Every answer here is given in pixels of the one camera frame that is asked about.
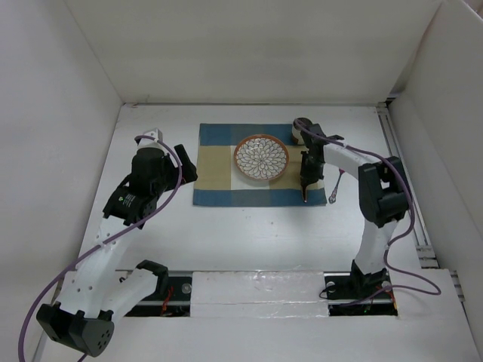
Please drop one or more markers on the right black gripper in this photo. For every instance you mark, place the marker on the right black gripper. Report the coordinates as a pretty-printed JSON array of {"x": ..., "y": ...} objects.
[{"x": 315, "y": 176}]

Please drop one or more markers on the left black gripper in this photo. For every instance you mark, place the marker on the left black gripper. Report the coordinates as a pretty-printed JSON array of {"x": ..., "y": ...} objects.
[{"x": 189, "y": 170}]

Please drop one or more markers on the brown wooden knife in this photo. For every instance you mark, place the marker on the brown wooden knife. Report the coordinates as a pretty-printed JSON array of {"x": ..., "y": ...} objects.
[{"x": 303, "y": 176}]

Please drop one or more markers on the blue tan white placemat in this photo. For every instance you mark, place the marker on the blue tan white placemat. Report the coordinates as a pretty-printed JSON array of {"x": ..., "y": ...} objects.
[{"x": 221, "y": 184}]

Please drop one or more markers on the white brown cup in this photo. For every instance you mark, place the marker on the white brown cup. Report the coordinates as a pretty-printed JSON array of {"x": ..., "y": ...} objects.
[{"x": 296, "y": 130}]

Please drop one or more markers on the orange rimmed patterned bowl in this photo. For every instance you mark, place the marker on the orange rimmed patterned bowl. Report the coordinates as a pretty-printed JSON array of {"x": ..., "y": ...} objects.
[{"x": 261, "y": 157}]

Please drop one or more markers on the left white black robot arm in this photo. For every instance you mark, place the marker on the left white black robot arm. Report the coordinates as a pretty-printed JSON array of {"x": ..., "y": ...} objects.
[{"x": 85, "y": 313}]

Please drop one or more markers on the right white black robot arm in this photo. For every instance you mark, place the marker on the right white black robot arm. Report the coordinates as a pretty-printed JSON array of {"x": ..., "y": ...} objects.
[{"x": 382, "y": 200}]

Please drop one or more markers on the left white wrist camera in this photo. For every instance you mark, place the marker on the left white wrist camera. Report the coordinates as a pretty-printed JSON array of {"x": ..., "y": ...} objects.
[{"x": 149, "y": 139}]

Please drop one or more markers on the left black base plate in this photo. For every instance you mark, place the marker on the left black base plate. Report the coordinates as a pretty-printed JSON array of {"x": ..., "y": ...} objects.
[{"x": 175, "y": 302}]

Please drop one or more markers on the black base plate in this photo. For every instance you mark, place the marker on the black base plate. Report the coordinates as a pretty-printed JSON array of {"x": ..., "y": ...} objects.
[
  {"x": 175, "y": 302},
  {"x": 346, "y": 300}
]

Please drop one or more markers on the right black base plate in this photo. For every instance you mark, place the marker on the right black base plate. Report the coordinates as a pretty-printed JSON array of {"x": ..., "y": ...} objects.
[{"x": 346, "y": 300}]

